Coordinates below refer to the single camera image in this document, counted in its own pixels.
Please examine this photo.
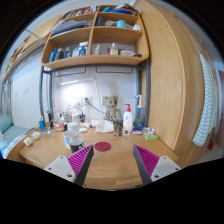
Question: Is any teal pillow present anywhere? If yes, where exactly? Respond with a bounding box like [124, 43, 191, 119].
[0, 114, 14, 134]

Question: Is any small blue box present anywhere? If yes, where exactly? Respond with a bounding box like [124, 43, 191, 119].
[131, 123, 145, 136]

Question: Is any clear blue spout bottle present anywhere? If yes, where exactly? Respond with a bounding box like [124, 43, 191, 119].
[133, 94, 146, 128]

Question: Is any white lotion bottle, red pump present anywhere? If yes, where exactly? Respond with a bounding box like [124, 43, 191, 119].
[122, 103, 134, 131]

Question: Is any white wall socket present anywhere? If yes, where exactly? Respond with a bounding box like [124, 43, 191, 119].
[75, 96, 92, 107]

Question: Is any bed with teal sheet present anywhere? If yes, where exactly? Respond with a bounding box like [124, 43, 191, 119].
[0, 124, 34, 159]

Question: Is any flat round red coaster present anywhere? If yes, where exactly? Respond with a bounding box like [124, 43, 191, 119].
[94, 141, 112, 153]

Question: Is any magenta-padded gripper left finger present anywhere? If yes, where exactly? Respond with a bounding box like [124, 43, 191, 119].
[43, 144, 95, 188]

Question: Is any blue tube with white cap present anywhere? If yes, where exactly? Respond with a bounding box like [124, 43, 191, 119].
[37, 115, 47, 133]

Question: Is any brown tree creature figurine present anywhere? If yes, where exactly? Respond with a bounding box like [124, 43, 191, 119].
[105, 95, 123, 129]

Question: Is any green sponge packet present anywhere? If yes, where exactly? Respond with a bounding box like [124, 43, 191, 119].
[143, 133, 161, 141]

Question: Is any white power adapter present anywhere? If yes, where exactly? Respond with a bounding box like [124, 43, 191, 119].
[71, 113, 83, 124]

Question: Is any grey metal bed frame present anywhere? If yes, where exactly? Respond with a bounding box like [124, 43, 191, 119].
[38, 58, 152, 128]

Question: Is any clear bottle with black label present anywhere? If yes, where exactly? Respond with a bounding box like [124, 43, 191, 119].
[67, 121, 86, 154]

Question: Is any wooden wardrobe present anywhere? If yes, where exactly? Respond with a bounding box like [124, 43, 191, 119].
[133, 0, 214, 159]

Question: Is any small white wrapped packet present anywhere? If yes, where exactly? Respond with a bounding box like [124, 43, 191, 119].
[143, 127, 156, 136]

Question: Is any black electric shaver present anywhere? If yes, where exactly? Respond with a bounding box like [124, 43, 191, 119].
[46, 109, 55, 130]

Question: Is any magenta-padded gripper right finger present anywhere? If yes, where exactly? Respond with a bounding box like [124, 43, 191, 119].
[133, 144, 182, 186]

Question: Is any dark grey ruler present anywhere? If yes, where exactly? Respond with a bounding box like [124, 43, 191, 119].
[113, 120, 123, 137]

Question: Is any wooden shelf unit with items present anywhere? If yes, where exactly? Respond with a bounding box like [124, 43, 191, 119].
[40, 3, 150, 70]

